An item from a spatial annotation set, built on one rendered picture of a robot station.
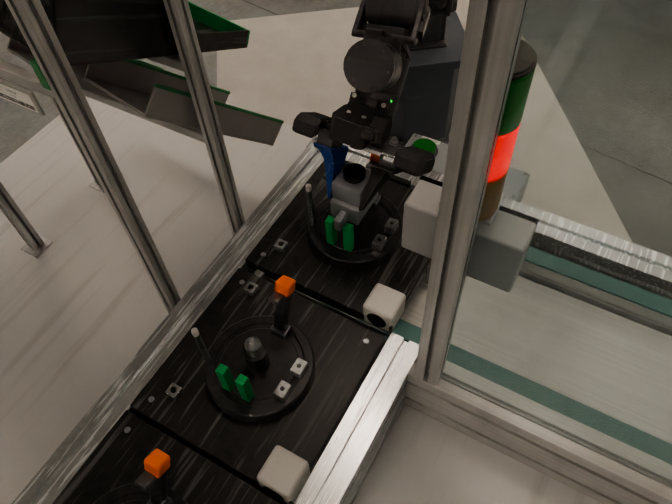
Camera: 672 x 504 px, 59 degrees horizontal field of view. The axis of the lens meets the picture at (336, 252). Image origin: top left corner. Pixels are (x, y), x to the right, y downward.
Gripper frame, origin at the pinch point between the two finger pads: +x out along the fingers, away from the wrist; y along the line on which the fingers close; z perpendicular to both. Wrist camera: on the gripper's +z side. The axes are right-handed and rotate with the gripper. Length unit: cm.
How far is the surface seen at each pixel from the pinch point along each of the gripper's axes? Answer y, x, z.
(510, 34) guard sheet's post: 19.9, -20.2, 35.4
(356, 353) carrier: 9.7, 19.7, 6.7
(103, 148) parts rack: -19.4, 0.5, 24.8
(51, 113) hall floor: -186, 49, -119
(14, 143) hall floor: -186, 61, -102
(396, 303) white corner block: 11.4, 13.2, 1.4
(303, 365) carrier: 5.5, 20.6, 13.5
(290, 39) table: -45, -13, -55
